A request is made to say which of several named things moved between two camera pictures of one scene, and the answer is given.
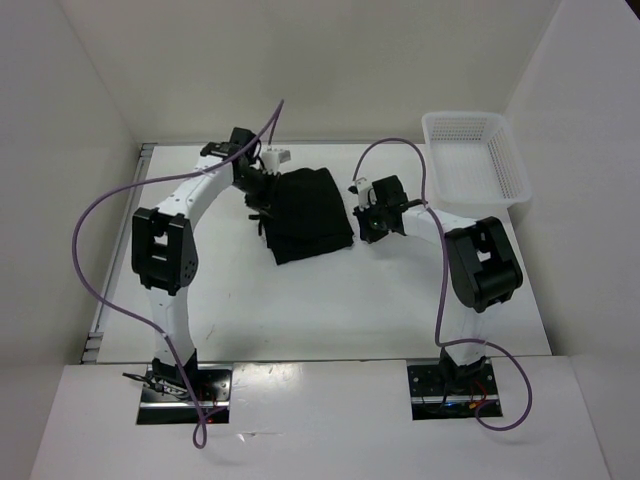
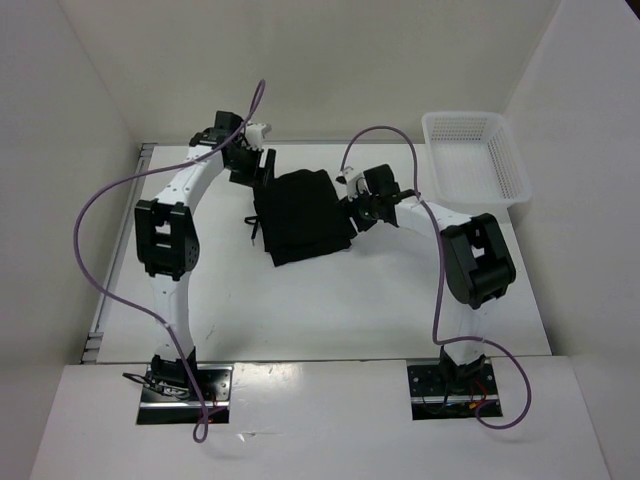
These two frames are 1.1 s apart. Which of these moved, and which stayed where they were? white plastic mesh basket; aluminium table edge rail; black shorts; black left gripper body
Moved: black left gripper body
Stayed: white plastic mesh basket; black shorts; aluminium table edge rail
